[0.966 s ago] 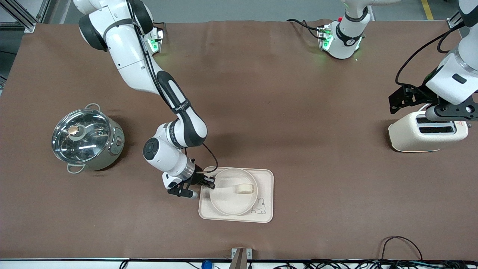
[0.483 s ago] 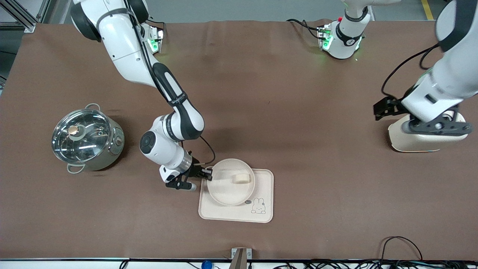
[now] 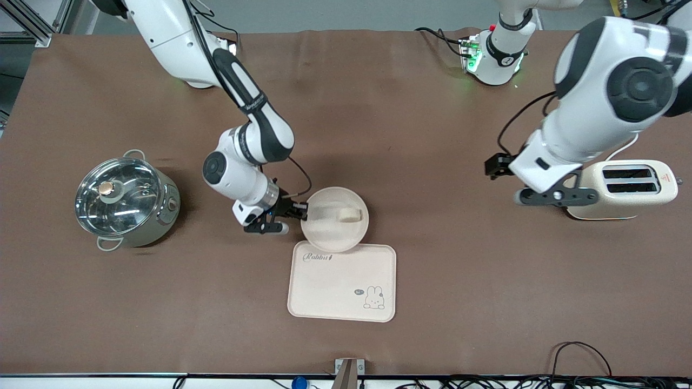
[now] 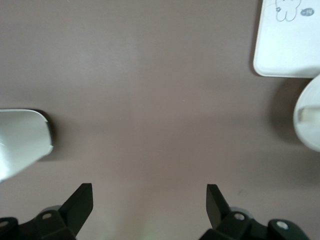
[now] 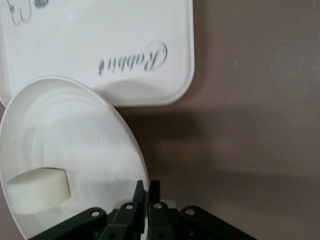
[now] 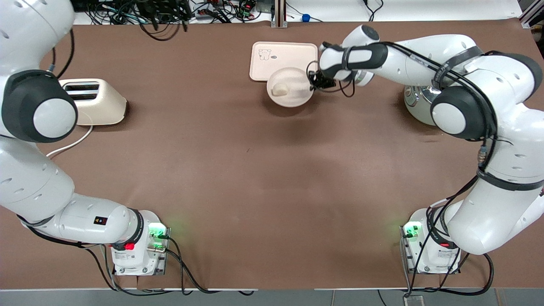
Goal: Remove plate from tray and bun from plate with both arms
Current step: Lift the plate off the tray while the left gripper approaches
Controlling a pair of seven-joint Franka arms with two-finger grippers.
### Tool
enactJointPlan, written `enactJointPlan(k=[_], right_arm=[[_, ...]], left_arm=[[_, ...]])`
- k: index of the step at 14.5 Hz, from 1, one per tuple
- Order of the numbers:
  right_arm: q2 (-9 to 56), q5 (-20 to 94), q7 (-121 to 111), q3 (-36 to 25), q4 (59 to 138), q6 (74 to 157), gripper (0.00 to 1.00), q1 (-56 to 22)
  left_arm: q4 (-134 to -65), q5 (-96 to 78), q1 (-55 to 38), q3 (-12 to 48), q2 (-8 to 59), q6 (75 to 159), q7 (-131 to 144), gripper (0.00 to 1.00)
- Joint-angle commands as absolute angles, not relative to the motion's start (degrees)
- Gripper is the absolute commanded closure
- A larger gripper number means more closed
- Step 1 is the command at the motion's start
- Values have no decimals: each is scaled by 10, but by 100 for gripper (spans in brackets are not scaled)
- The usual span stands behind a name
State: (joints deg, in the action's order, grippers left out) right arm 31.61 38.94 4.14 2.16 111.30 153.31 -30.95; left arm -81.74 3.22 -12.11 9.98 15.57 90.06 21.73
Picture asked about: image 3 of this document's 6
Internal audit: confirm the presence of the glass pot lid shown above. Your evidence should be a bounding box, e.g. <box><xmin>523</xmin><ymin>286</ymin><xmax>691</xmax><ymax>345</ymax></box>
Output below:
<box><xmin>75</xmin><ymin>158</ymin><xmax>163</xmax><ymax>237</ymax></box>

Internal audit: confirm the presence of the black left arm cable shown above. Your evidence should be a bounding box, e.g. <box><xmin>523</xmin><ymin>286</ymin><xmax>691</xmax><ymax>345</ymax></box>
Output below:
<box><xmin>497</xmin><ymin>91</ymin><xmax>557</xmax><ymax>157</ymax></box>

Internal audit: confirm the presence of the cream round plate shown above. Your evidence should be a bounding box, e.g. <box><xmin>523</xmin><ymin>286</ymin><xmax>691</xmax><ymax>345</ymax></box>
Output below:
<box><xmin>300</xmin><ymin>186</ymin><xmax>370</xmax><ymax>253</ymax></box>

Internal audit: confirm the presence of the stainless steel pot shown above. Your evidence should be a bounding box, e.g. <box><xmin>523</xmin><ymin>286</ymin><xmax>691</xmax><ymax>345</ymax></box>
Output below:
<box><xmin>75</xmin><ymin>150</ymin><xmax>181</xmax><ymax>252</ymax></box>

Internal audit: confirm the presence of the black cable bundle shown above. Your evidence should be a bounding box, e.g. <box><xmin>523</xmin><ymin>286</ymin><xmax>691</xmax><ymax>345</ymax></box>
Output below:
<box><xmin>395</xmin><ymin>375</ymin><xmax>692</xmax><ymax>389</ymax></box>

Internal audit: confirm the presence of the metal table edge bracket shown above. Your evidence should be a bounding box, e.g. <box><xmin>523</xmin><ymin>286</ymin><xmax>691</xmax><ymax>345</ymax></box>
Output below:
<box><xmin>335</xmin><ymin>358</ymin><xmax>364</xmax><ymax>389</ymax></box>

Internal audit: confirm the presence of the black cable to small box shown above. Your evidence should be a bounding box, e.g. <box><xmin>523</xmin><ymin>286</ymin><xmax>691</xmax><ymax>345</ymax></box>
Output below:
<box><xmin>415</xmin><ymin>27</ymin><xmax>467</xmax><ymax>57</ymax></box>

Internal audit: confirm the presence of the white two-slot toaster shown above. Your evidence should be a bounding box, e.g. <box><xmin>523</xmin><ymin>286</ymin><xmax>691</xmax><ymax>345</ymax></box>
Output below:
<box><xmin>566</xmin><ymin>160</ymin><xmax>678</xmax><ymax>221</ymax></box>

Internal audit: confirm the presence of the black looped cable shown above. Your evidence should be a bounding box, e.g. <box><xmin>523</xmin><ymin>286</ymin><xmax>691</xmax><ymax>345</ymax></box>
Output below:
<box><xmin>549</xmin><ymin>341</ymin><xmax>613</xmax><ymax>379</ymax></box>

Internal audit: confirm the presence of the white toaster power cable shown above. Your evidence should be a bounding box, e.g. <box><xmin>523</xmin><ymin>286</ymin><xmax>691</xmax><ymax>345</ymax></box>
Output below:
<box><xmin>604</xmin><ymin>133</ymin><xmax>640</xmax><ymax>162</ymax></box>

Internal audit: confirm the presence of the cream rabbit print tray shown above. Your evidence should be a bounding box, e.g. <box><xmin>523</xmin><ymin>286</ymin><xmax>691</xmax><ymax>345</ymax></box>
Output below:
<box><xmin>287</xmin><ymin>241</ymin><xmax>397</xmax><ymax>323</ymax></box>

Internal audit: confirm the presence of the aluminium frame profile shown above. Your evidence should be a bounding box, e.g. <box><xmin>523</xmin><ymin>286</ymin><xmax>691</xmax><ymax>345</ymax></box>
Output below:
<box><xmin>0</xmin><ymin>0</ymin><xmax>82</xmax><ymax>48</ymax></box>

